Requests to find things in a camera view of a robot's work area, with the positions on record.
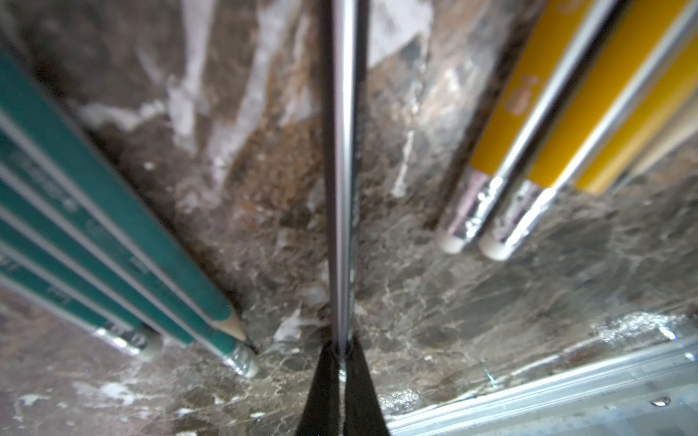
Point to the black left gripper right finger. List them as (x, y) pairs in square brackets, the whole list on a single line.
[(363, 416)]

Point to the black pencil among yellow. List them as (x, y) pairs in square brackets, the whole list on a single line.
[(344, 35)]

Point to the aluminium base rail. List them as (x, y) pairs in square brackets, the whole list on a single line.
[(651, 392)]

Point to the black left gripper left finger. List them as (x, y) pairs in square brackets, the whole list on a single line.
[(321, 415)]

